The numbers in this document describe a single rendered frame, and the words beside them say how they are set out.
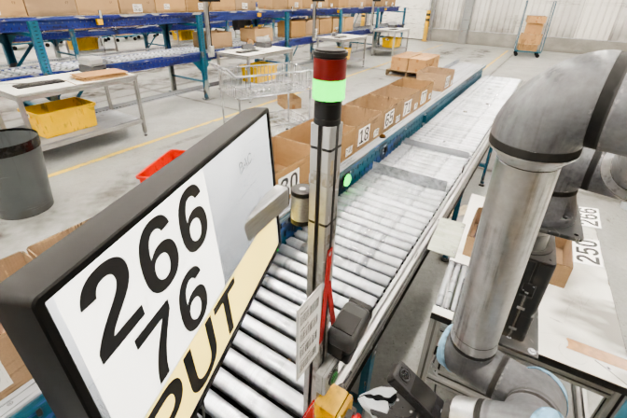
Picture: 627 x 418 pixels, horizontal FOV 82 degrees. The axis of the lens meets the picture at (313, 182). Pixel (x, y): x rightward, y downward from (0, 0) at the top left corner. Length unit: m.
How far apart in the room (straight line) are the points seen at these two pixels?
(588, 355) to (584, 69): 1.13
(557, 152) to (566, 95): 0.08
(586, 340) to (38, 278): 1.51
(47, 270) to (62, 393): 0.10
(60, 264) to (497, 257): 0.58
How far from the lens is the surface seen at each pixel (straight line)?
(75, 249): 0.35
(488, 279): 0.70
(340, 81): 0.55
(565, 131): 0.54
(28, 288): 0.32
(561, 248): 1.98
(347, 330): 0.86
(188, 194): 0.44
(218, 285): 0.54
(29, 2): 5.83
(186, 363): 0.51
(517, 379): 0.87
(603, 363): 1.53
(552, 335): 1.53
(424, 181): 2.23
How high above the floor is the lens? 1.73
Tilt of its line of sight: 28 degrees down
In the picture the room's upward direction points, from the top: 2 degrees clockwise
